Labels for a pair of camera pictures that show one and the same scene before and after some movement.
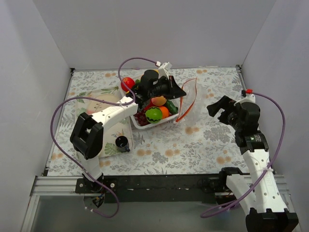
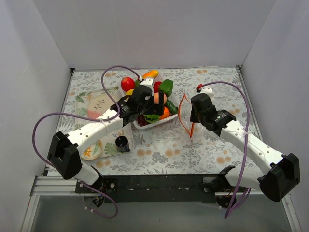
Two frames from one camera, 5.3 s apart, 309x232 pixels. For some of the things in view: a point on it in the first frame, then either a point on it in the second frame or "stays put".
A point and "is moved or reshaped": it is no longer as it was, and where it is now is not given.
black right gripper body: [224, 113] -> [196, 115]
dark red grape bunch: [141, 118] stays put
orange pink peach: [159, 101] stays put
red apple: [129, 82] stays put
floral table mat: [202, 146] stays put
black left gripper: [170, 86] -> [151, 104]
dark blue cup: [122, 144] stays put
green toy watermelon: [153, 114] stays put
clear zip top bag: [193, 103] is moved or reshaped
